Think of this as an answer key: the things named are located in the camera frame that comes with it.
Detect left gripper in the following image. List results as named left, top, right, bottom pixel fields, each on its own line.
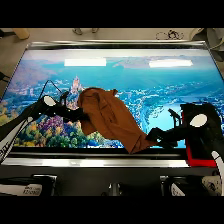
left=63, top=107, right=89, bottom=124

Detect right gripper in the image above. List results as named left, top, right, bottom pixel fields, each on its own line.
left=145, top=127, right=170, bottom=145

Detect brown shirt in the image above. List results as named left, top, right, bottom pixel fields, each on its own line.
left=77, top=87, right=158, bottom=155

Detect black garment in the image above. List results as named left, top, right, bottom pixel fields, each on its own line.
left=180, top=102, right=222, bottom=132

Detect person's legs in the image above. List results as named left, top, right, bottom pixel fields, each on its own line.
left=72, top=27, right=100, bottom=36

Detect black cable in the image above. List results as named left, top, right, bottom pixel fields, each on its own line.
left=39, top=79, right=64, bottom=100

